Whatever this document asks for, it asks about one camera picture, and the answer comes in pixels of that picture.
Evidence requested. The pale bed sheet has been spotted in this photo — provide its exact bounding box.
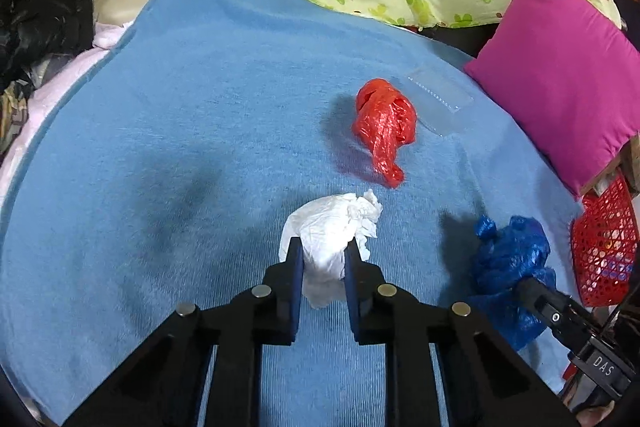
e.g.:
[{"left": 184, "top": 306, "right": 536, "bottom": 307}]
[{"left": 0, "top": 19, "right": 136, "bottom": 188}]

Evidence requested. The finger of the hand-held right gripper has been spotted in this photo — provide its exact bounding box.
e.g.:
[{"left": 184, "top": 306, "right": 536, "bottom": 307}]
[{"left": 515, "top": 278, "right": 596, "bottom": 348}]

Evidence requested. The blue plastic bag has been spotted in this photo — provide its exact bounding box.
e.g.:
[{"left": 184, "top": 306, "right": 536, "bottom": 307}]
[{"left": 470, "top": 214, "right": 558, "bottom": 353}]

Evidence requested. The clear zip bag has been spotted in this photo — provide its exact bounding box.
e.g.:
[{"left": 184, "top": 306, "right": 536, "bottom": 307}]
[{"left": 400, "top": 67, "right": 476, "bottom": 138}]

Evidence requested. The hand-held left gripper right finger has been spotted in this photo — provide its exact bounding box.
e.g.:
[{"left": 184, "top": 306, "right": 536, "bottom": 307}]
[{"left": 344, "top": 239, "right": 571, "bottom": 427}]

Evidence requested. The wooden bench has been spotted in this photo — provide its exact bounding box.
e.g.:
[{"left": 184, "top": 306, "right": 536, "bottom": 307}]
[{"left": 590, "top": 142, "right": 640, "bottom": 198}]

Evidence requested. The cream cushion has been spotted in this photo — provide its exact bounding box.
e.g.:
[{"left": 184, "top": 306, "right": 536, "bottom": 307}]
[{"left": 92, "top": 0, "right": 166, "bottom": 28}]

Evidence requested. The blue blanket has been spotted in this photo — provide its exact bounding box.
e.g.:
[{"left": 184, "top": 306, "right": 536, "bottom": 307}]
[{"left": 0, "top": 0, "right": 586, "bottom": 427}]

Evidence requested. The red plastic bag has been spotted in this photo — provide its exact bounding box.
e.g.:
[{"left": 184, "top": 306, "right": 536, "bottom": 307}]
[{"left": 350, "top": 78, "right": 418, "bottom": 188}]

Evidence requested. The red mesh basket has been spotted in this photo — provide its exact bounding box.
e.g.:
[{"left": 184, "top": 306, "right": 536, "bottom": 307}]
[{"left": 570, "top": 172, "right": 640, "bottom": 308}]

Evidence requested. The magenta pillow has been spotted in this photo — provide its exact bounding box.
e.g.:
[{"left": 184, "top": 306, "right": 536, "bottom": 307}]
[{"left": 462, "top": 0, "right": 640, "bottom": 200}]

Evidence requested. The grey patterned cloth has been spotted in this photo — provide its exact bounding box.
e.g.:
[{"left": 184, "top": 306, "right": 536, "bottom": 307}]
[{"left": 0, "top": 77, "right": 36, "bottom": 142}]

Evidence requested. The white tissue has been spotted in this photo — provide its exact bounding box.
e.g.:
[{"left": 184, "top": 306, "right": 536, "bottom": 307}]
[{"left": 279, "top": 188, "right": 385, "bottom": 309}]

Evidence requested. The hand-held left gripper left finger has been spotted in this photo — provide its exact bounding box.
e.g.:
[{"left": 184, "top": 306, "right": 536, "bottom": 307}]
[{"left": 62, "top": 237, "right": 306, "bottom": 427}]

